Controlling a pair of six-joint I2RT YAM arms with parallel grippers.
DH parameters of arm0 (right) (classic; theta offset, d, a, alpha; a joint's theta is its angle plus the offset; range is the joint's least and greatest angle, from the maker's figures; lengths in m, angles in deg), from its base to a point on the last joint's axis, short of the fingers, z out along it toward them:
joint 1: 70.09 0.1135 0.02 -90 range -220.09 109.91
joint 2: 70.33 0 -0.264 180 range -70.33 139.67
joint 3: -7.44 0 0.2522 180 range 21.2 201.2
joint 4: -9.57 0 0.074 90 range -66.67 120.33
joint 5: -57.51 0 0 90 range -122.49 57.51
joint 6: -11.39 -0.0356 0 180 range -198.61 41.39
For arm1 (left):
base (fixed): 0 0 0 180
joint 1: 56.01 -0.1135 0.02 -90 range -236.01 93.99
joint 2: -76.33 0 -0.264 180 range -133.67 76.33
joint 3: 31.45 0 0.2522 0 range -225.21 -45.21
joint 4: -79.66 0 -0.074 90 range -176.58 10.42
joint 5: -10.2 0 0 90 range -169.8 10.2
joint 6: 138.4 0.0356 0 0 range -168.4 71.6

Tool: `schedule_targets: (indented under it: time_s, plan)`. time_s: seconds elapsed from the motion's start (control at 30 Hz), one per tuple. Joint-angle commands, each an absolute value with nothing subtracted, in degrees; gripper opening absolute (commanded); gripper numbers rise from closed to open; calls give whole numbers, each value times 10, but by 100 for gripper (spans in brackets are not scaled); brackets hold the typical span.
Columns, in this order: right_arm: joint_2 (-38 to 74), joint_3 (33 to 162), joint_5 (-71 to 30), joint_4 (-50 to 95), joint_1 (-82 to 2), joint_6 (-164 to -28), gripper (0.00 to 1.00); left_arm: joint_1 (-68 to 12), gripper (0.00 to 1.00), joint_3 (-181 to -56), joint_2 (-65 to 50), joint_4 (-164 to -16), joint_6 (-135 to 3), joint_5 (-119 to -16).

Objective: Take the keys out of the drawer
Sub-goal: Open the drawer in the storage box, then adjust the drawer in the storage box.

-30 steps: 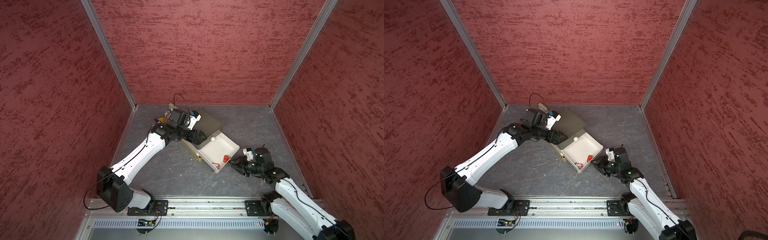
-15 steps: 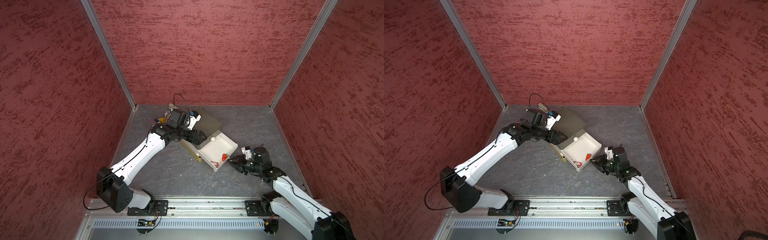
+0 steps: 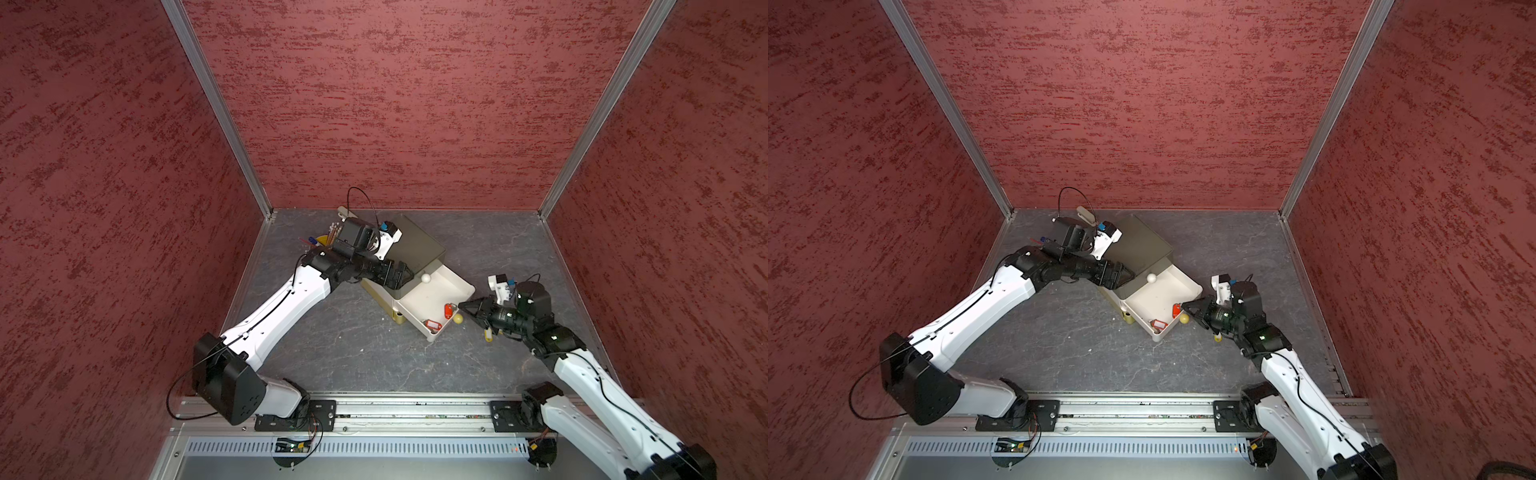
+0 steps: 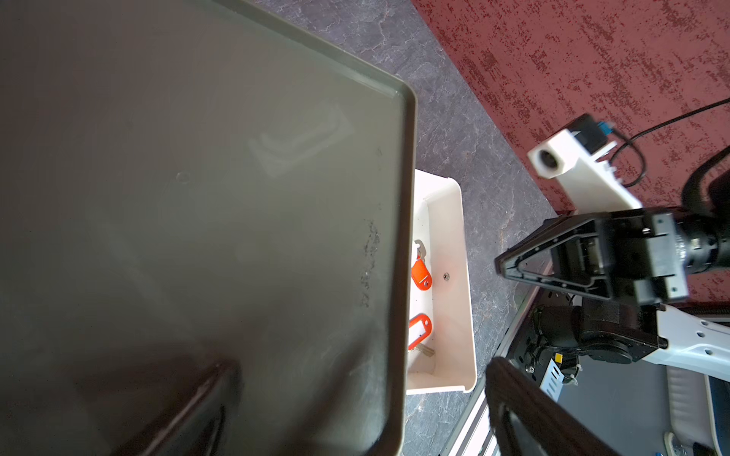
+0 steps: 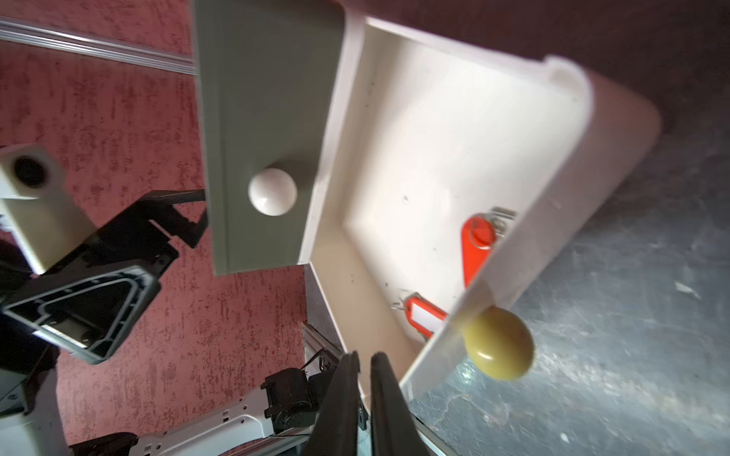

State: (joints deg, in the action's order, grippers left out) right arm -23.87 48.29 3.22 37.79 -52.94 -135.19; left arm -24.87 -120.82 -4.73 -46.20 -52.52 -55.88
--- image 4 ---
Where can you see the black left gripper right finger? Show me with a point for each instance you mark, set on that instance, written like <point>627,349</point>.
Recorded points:
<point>527,422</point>

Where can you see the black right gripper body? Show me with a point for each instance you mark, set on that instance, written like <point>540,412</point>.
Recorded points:
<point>633,257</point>

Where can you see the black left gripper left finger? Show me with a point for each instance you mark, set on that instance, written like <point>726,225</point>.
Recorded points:
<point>198,422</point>

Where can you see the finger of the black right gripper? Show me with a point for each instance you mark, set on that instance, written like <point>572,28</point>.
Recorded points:
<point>568,254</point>

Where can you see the white drawer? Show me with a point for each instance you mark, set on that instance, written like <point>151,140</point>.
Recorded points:
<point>438,221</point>

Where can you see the silver key red tag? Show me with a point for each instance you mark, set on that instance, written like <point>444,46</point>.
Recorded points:
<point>420,329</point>
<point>420,272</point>

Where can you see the olive three-drawer desk organizer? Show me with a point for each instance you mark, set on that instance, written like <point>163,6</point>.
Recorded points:
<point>188,182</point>

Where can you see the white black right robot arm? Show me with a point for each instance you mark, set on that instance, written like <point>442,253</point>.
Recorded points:
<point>705,221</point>

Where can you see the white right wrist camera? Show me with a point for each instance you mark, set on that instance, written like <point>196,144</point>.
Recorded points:
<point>575,157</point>

